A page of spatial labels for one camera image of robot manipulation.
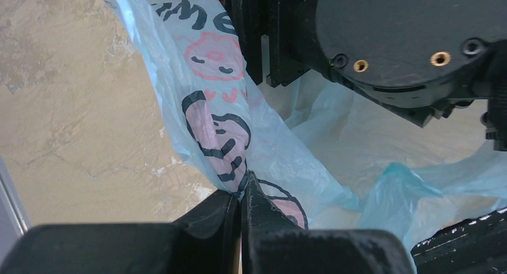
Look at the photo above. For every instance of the aluminium frame rail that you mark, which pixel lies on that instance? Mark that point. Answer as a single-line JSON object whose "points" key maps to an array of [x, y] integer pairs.
{"points": [[14, 218]]}

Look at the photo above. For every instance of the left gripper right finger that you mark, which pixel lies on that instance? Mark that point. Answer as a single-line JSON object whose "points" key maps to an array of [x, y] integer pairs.
{"points": [[268, 212]]}

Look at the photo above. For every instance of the blue printed plastic bag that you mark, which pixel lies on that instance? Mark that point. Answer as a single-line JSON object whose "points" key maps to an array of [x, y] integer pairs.
{"points": [[350, 163]]}

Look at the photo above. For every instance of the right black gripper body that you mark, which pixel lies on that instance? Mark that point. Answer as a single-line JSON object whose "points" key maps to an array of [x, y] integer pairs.
{"points": [[417, 58]]}

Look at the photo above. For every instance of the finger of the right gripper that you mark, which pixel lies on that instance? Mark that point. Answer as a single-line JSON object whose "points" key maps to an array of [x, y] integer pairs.
{"points": [[245, 18]]}

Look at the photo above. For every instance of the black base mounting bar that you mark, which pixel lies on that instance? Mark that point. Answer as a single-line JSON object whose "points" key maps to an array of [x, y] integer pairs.
{"points": [[471, 246]]}

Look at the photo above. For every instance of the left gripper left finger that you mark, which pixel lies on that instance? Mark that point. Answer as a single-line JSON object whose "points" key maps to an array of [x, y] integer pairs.
{"points": [[209, 240]]}

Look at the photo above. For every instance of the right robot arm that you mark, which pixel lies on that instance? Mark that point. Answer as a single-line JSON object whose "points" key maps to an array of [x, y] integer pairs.
{"points": [[419, 59]]}

